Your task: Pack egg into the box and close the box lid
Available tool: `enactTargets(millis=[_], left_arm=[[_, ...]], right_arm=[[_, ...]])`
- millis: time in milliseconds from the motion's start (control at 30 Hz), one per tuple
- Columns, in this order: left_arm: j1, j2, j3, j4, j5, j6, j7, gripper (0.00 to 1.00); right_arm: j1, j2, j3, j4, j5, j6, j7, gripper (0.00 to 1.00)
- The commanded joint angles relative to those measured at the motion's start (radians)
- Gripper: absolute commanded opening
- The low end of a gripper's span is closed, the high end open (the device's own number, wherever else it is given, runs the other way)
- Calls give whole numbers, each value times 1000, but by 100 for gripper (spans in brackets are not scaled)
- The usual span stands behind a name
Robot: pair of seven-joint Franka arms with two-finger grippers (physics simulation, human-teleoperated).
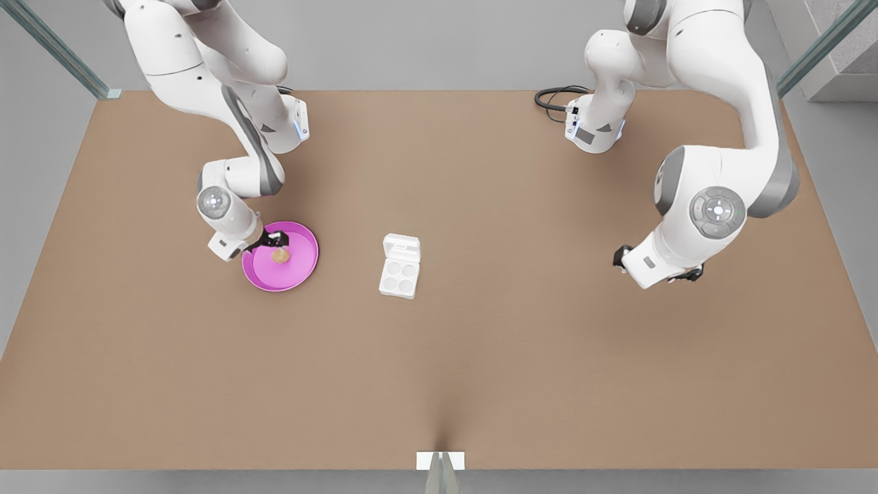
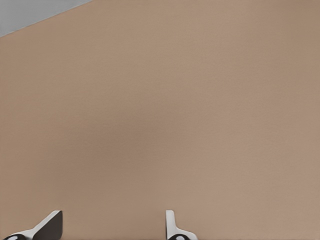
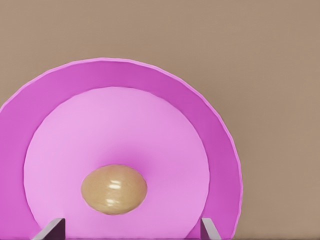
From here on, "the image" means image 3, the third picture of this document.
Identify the pink round plate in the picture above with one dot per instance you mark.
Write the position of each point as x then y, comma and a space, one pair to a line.
125, 130

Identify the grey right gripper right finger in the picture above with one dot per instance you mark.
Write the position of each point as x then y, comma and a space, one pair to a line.
209, 228

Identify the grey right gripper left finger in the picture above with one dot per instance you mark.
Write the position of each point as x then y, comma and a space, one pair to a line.
51, 229

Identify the brown egg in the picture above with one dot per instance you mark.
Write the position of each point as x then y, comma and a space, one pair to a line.
114, 189

